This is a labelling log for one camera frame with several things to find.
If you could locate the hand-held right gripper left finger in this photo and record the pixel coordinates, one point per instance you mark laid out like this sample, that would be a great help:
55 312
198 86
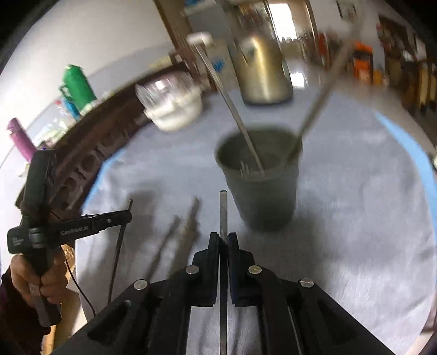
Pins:
213 273

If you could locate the grey tablecloth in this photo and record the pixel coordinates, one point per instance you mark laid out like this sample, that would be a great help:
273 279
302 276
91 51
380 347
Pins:
341 222

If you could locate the purple bottle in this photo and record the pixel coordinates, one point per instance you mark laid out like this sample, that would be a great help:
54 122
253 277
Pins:
20 140

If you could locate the thin dark metal chopstick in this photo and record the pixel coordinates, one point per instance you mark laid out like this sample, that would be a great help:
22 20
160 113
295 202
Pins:
118 245

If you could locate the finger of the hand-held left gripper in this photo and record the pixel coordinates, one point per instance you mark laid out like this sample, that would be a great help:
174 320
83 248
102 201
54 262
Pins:
116 218

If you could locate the grey metal cup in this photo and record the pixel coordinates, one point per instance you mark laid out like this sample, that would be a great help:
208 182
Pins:
263 198

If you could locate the white cabinet with blue print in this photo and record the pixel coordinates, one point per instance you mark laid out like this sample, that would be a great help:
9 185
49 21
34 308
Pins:
218 61

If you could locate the white bowl with plastic wrap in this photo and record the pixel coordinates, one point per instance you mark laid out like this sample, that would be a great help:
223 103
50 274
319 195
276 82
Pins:
174 112

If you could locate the green thermos flask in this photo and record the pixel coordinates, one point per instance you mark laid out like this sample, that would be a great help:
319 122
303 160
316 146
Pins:
78 88

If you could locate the steel electric kettle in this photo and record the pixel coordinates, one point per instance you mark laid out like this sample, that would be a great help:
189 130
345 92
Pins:
263 75

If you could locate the orange boxes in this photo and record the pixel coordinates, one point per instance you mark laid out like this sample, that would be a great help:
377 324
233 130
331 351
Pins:
362 63

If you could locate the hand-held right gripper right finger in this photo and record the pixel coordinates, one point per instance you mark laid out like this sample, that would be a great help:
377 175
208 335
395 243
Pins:
235 273

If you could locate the dark carved wooden bench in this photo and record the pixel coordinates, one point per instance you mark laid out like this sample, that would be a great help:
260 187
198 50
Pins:
99 150

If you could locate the light blue cloth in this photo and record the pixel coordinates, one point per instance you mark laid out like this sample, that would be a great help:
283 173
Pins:
406 135

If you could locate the person's left hand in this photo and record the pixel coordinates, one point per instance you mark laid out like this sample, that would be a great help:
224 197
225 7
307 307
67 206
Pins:
53 283

